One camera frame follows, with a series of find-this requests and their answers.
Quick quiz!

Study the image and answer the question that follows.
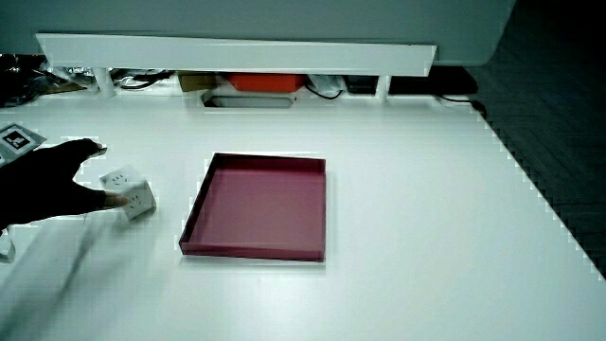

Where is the person's right hand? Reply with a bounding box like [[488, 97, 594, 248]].
[[0, 122, 131, 231]]

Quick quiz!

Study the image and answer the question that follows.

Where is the white cube socket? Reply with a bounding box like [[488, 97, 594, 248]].
[[98, 164, 158, 221]]

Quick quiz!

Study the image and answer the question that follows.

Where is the small white object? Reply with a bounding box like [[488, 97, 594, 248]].
[[0, 229, 16, 263]]

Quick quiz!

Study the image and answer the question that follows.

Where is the brown cardboard box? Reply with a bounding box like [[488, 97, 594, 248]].
[[177, 71, 219, 93]]

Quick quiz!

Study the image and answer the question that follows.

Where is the dark red shallow tray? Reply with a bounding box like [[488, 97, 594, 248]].
[[178, 152, 328, 263]]

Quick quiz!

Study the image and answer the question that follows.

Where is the white raised shelf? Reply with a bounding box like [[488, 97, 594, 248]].
[[35, 32, 438, 101]]

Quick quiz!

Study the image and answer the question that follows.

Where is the orange box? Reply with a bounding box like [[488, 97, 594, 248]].
[[226, 72, 307, 94]]

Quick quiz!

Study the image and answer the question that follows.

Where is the clear plastic bag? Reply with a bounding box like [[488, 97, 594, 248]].
[[307, 74, 344, 98]]

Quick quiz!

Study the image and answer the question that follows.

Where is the black flat device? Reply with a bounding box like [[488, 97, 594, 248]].
[[344, 65, 479, 97]]

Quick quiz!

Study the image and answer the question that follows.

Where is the pile of black cables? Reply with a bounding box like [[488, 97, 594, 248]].
[[0, 53, 176, 108]]

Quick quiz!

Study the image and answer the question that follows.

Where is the black cable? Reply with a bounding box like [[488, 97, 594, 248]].
[[304, 83, 344, 101]]

